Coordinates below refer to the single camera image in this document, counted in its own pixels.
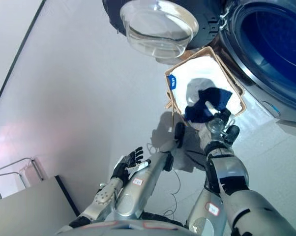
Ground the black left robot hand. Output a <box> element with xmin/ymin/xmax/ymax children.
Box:
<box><xmin>110</xmin><ymin>147</ymin><xmax>151</xmax><ymax>182</ymax></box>

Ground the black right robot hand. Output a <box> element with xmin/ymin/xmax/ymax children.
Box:
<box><xmin>204</xmin><ymin>101</ymin><xmax>234</xmax><ymax>135</ymax></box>

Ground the navy blue garment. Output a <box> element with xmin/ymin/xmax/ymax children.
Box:
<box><xmin>184</xmin><ymin>86</ymin><xmax>234</xmax><ymax>123</ymax></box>

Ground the woven tan laundry basket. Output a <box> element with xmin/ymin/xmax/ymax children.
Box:
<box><xmin>164</xmin><ymin>46</ymin><xmax>247</xmax><ymax>127</ymax></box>

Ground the white fabric basket liner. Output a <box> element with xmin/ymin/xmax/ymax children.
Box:
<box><xmin>167</xmin><ymin>55</ymin><xmax>243</xmax><ymax>116</ymax></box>

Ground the blue basket tag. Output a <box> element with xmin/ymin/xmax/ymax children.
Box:
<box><xmin>167</xmin><ymin>73</ymin><xmax>178</xmax><ymax>91</ymax></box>

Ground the grey front-load washing machine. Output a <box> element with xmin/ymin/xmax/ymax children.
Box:
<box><xmin>213</xmin><ymin>0</ymin><xmax>296</xmax><ymax>122</ymax></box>

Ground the black right robot foot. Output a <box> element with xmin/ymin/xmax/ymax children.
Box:
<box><xmin>225</xmin><ymin>124</ymin><xmax>240</xmax><ymax>146</ymax></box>

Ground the black robot foot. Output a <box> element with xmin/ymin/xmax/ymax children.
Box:
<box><xmin>225</xmin><ymin>124</ymin><xmax>240</xmax><ymax>146</ymax></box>
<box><xmin>174</xmin><ymin>122</ymin><xmax>186</xmax><ymax>148</ymax></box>

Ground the silver left robot leg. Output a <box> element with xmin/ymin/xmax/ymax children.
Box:
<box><xmin>113</xmin><ymin>144</ymin><xmax>175</xmax><ymax>221</ymax></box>

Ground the black left robot foot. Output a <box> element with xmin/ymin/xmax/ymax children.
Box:
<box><xmin>174</xmin><ymin>122</ymin><xmax>186</xmax><ymax>148</ymax></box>

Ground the white crumpled garment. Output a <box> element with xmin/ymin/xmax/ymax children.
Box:
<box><xmin>186</xmin><ymin>78</ymin><xmax>214</xmax><ymax>105</ymax></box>

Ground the blue white energy label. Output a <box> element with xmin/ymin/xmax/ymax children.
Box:
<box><xmin>262</xmin><ymin>101</ymin><xmax>282</xmax><ymax>118</ymax></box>

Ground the silver robot torso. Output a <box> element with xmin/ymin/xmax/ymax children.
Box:
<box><xmin>56</xmin><ymin>220</ymin><xmax>185</xmax><ymax>236</ymax></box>

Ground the white flat board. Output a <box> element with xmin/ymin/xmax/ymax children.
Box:
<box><xmin>0</xmin><ymin>175</ymin><xmax>81</xmax><ymax>236</ymax></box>

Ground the metal tube rack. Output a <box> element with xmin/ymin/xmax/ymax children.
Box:
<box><xmin>0</xmin><ymin>157</ymin><xmax>44</xmax><ymax>200</ymax></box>

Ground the round glass washer door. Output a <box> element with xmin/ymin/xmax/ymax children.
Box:
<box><xmin>102</xmin><ymin>0</ymin><xmax>222</xmax><ymax>59</ymax></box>

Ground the thin black floor cable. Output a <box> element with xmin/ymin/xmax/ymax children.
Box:
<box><xmin>147</xmin><ymin>142</ymin><xmax>182</xmax><ymax>219</ymax></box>

